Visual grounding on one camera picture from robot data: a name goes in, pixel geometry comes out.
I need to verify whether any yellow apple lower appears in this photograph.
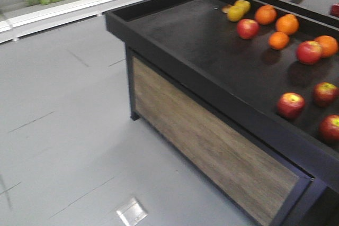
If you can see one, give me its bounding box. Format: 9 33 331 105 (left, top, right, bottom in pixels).
227 6 245 22

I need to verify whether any yellow apple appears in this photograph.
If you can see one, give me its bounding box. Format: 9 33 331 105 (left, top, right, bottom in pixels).
234 0 251 14
227 6 245 22

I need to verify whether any orange beside middle apple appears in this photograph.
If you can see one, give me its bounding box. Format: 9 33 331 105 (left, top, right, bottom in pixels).
314 35 338 58

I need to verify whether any yellow apple upper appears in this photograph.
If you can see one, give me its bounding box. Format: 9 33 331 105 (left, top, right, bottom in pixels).
234 0 251 14

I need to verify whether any metal floor outlet plate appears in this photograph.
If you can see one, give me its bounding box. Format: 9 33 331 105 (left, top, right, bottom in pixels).
116 197 148 226

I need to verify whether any orange with knob centre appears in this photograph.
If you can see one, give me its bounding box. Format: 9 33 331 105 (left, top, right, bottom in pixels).
275 14 299 35

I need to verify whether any red apple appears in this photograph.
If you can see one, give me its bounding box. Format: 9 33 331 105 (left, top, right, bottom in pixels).
313 82 338 107
296 40 322 65
276 92 305 120
319 115 338 144
237 19 260 40

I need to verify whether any orange with knob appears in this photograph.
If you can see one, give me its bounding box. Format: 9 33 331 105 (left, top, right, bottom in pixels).
254 5 277 25
275 14 299 35

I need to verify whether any black wood produce display table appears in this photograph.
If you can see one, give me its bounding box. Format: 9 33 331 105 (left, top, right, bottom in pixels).
105 0 338 225

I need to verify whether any orange with knob left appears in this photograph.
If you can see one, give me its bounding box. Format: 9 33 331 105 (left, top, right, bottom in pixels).
254 5 277 25

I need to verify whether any red apple far right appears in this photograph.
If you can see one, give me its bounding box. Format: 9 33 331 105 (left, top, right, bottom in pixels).
319 115 338 144

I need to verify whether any small orange behind basket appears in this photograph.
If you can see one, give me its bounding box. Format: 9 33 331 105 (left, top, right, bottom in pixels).
269 32 290 50

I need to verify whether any red apple right upper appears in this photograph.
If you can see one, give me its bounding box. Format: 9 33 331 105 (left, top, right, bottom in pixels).
313 82 338 107

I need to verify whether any red apple far left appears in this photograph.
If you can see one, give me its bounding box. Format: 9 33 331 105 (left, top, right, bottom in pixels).
237 19 260 40

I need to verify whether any red apple right lower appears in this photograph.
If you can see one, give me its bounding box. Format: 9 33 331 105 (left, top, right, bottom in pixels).
276 92 305 120

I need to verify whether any brown mushroom cap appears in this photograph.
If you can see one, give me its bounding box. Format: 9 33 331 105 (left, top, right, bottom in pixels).
221 4 232 14

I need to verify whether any red apple middle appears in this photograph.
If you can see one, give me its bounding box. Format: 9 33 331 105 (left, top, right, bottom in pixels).
296 40 322 65

